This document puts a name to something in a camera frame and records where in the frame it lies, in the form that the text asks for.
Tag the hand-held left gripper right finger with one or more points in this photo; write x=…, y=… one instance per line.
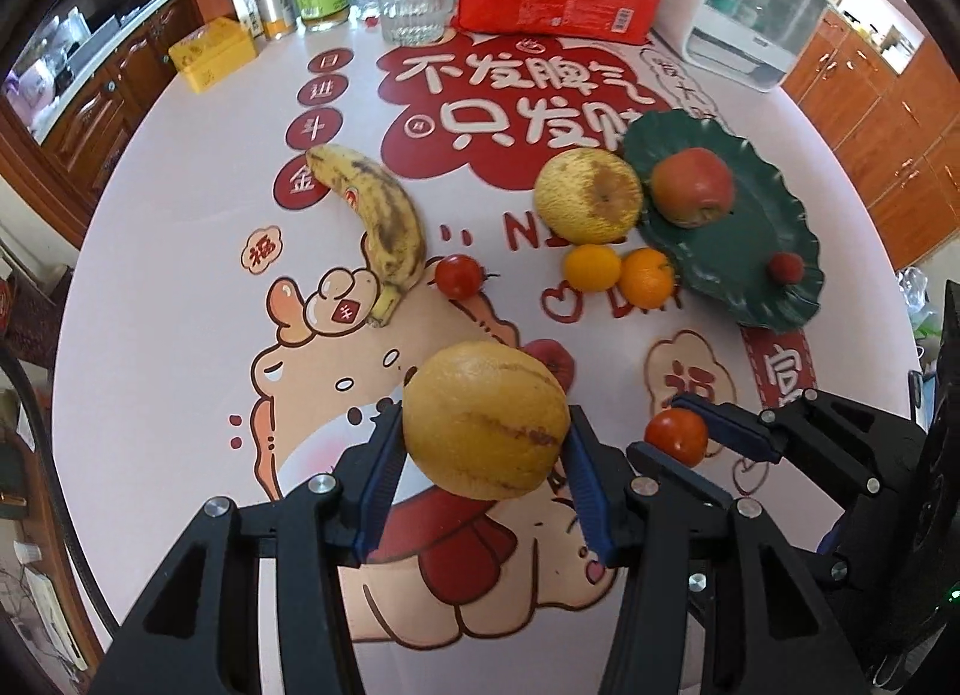
x=589, y=500

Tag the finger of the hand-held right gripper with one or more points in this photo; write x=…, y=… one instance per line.
x=731, y=429
x=675, y=474

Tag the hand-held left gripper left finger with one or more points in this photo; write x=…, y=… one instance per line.
x=379, y=492

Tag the red tomato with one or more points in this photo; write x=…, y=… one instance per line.
x=677, y=436

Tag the striped yellow melon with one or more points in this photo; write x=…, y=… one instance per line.
x=486, y=419

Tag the orange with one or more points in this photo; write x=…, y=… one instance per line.
x=646, y=277
x=592, y=268

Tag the green leaf-shaped plate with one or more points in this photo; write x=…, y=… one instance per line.
x=750, y=245

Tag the small cherry tomato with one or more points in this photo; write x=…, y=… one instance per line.
x=459, y=275

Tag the netted yellow melon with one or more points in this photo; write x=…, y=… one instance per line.
x=589, y=196

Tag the spotted banana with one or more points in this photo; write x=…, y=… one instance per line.
x=386, y=215

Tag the dark red round fruit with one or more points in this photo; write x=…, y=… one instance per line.
x=555, y=359

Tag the red lychee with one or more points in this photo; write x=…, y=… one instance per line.
x=786, y=268

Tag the clear plastic bag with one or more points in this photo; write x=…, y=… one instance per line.
x=919, y=290

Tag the red apple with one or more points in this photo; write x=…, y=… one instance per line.
x=691, y=187

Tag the printed tablecloth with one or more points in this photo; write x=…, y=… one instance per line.
x=225, y=215

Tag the wooden cabinet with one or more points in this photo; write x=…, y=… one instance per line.
x=877, y=140
x=82, y=125

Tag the white countertop appliance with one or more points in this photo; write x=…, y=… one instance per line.
x=750, y=13

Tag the yellow tin box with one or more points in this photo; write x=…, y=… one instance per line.
x=214, y=54

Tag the ribbed glass cup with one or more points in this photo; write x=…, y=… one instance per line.
x=412, y=13

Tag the metal can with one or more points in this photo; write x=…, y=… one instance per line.
x=274, y=5

